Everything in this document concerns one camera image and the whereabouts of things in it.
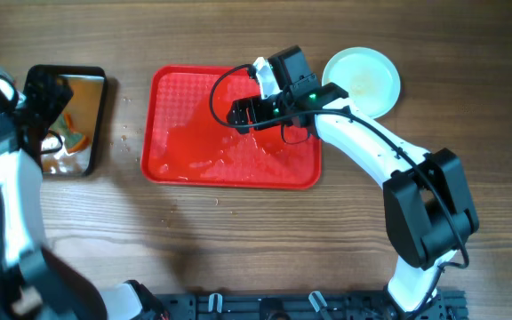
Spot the orange green sponge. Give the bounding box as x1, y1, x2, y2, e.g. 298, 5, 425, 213
51, 113, 90, 154

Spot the white plate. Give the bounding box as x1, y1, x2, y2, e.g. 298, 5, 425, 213
322, 47, 402, 119

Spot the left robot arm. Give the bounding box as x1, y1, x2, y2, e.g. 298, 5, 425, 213
0, 69, 171, 319

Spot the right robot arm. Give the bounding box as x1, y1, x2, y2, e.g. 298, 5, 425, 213
221, 45, 479, 317

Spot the red plastic tray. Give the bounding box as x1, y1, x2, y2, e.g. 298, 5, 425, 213
140, 65, 322, 189

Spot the black water basin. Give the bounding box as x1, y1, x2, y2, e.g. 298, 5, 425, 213
28, 64, 108, 176

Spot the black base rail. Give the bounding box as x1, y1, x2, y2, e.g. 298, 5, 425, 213
158, 290, 469, 320

